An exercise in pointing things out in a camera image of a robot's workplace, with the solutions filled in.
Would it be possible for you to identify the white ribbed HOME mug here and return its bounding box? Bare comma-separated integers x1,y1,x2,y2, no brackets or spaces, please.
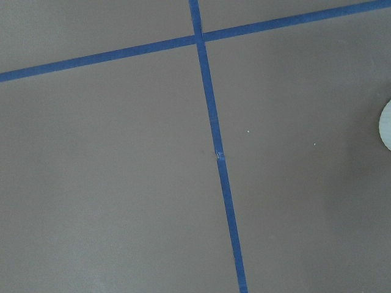
378,100,391,151

